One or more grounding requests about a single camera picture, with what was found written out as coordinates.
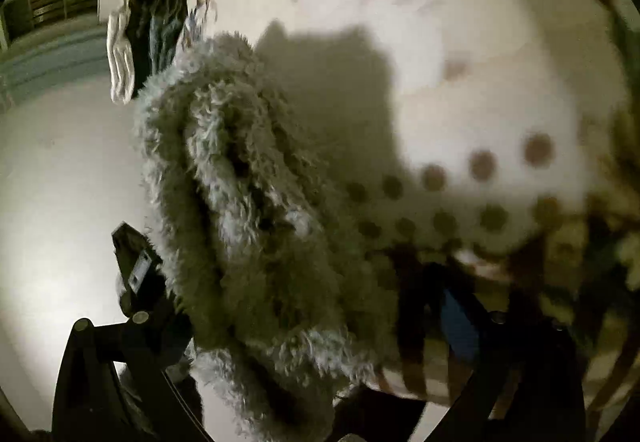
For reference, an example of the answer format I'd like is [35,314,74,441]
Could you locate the grey fluffy pants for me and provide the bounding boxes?
[134,33,397,441]

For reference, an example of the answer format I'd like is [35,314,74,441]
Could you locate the floral bed blanket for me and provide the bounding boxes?
[189,0,639,424]

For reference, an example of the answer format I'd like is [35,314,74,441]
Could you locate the white folded garment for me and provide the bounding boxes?
[106,0,134,105]

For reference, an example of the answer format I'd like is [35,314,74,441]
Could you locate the striped curtain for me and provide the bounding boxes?
[1,0,107,113]

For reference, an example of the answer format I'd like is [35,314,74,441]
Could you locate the black folded garment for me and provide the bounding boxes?
[125,0,188,98]

